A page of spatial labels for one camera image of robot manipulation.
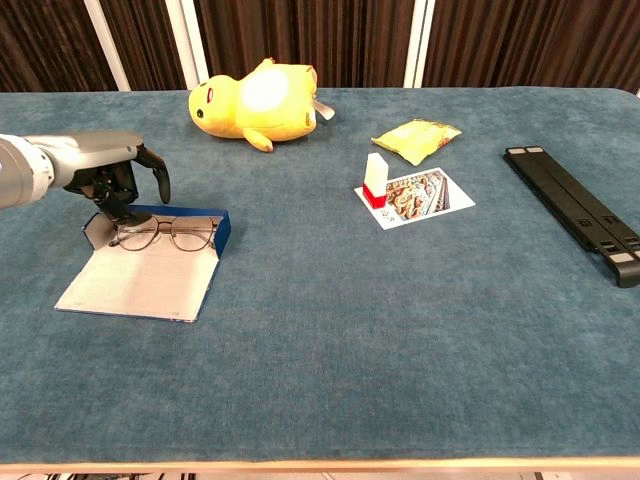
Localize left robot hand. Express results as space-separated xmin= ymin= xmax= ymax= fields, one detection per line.
xmin=49 ymin=130 xmax=172 ymax=225

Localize wire-frame eyeglasses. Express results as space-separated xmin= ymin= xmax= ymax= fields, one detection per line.
xmin=108 ymin=215 xmax=220 ymax=253

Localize blue glasses case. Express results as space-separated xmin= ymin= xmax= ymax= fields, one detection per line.
xmin=53 ymin=203 xmax=232 ymax=322

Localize yellow plush toy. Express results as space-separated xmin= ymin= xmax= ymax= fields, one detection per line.
xmin=187 ymin=57 xmax=335 ymax=154

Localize dark brown pleated curtain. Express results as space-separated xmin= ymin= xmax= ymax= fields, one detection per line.
xmin=0 ymin=0 xmax=640 ymax=96

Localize white and red stamp block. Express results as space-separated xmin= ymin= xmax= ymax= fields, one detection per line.
xmin=361 ymin=152 xmax=390 ymax=209

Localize teal table cloth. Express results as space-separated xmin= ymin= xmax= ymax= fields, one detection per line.
xmin=0 ymin=87 xmax=640 ymax=464

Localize yellow snack packet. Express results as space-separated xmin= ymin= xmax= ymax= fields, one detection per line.
xmin=370 ymin=118 xmax=463 ymax=167

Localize picture postcard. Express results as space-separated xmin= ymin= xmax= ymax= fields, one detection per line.
xmin=353 ymin=166 xmax=477 ymax=232

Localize black folding laptop stand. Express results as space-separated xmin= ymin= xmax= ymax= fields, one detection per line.
xmin=502 ymin=145 xmax=640 ymax=290

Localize white frame post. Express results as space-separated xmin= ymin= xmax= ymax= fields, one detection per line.
xmin=83 ymin=0 xmax=132 ymax=92
xmin=164 ymin=0 xmax=210 ymax=91
xmin=402 ymin=0 xmax=434 ymax=89

